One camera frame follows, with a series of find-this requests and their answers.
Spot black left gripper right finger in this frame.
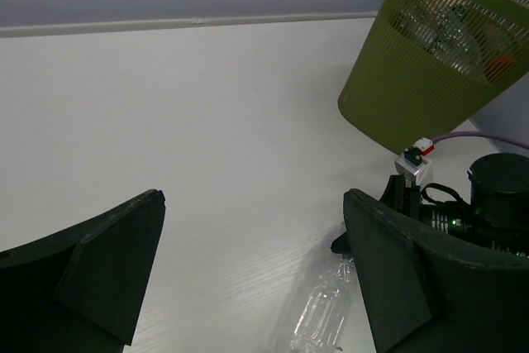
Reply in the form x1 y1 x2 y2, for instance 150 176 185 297
343 188 528 352

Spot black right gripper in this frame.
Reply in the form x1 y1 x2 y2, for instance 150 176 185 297
331 174 528 258

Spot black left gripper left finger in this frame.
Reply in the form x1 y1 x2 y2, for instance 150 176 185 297
1 189 165 352

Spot clear bottle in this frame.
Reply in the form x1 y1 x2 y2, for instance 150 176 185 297
269 223 359 353

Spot green mesh waste bin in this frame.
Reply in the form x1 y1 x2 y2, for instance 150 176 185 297
338 0 528 153

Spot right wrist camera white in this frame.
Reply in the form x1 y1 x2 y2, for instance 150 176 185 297
394 138 435 188

